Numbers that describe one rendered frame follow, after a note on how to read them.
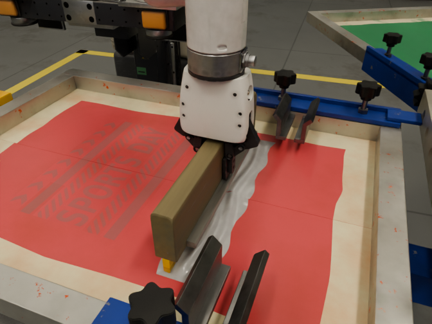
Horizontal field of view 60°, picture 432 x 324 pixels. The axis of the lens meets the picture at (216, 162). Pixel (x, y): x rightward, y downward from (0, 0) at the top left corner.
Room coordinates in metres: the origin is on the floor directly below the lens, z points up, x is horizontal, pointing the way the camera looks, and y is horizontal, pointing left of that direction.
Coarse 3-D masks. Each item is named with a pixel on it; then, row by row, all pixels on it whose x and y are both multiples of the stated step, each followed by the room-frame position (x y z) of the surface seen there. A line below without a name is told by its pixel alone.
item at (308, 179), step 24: (72, 120) 0.71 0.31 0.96; (96, 120) 0.71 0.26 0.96; (120, 120) 0.71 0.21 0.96; (144, 120) 0.71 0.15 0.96; (168, 120) 0.71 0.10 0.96; (24, 144) 0.61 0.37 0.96; (48, 144) 0.61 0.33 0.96; (72, 144) 0.61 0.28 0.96; (288, 144) 0.61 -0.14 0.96; (312, 144) 0.61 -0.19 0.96; (264, 168) 0.53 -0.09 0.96; (288, 168) 0.53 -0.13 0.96; (312, 168) 0.53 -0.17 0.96; (336, 168) 0.53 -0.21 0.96; (264, 192) 0.46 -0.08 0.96; (288, 192) 0.46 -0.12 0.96; (312, 192) 0.46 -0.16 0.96; (336, 192) 0.46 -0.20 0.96
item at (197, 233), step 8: (240, 152) 0.53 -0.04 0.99; (240, 160) 0.50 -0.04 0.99; (232, 176) 0.46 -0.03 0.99; (224, 184) 0.44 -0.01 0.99; (216, 192) 0.42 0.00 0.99; (224, 192) 0.43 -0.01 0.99; (216, 200) 0.41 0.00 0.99; (208, 208) 0.39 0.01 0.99; (216, 208) 0.39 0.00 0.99; (208, 216) 0.37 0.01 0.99; (200, 224) 0.36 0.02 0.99; (208, 224) 0.36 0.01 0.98; (192, 232) 0.34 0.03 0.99; (200, 232) 0.34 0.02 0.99; (192, 240) 0.33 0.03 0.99
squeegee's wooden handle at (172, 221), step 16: (256, 96) 0.63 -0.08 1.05; (208, 144) 0.45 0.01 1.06; (192, 160) 0.41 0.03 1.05; (208, 160) 0.41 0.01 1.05; (192, 176) 0.38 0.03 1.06; (208, 176) 0.40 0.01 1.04; (176, 192) 0.35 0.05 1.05; (192, 192) 0.35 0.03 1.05; (208, 192) 0.40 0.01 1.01; (160, 208) 0.32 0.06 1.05; (176, 208) 0.32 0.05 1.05; (192, 208) 0.35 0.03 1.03; (160, 224) 0.30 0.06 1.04; (176, 224) 0.31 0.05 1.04; (192, 224) 0.35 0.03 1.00; (160, 240) 0.31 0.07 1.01; (176, 240) 0.30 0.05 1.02; (160, 256) 0.31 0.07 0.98; (176, 256) 0.30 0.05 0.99
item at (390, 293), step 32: (32, 96) 0.75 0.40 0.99; (128, 96) 0.82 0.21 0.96; (160, 96) 0.79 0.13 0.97; (0, 128) 0.65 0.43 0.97; (320, 128) 0.66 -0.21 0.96; (352, 128) 0.64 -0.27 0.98; (384, 128) 0.61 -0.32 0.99; (384, 160) 0.51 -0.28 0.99; (384, 192) 0.42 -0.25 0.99; (384, 224) 0.36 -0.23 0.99; (384, 256) 0.30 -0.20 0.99; (0, 288) 0.26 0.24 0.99; (32, 288) 0.26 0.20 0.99; (64, 288) 0.26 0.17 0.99; (384, 288) 0.26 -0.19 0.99; (32, 320) 0.23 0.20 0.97; (64, 320) 0.22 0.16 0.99; (384, 320) 0.22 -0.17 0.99
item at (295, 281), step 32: (0, 160) 0.56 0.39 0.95; (32, 160) 0.56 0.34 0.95; (0, 192) 0.46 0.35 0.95; (160, 192) 0.46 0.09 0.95; (0, 224) 0.39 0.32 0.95; (32, 224) 0.39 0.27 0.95; (256, 224) 0.39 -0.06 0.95; (288, 224) 0.39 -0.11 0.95; (320, 224) 0.39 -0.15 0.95; (64, 256) 0.33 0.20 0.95; (96, 256) 0.33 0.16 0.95; (128, 256) 0.33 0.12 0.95; (224, 256) 0.33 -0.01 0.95; (288, 256) 0.33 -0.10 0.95; (320, 256) 0.33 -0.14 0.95; (224, 288) 0.28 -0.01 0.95; (288, 288) 0.28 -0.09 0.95; (320, 288) 0.28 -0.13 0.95; (256, 320) 0.24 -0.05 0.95; (288, 320) 0.24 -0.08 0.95; (320, 320) 0.24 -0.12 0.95
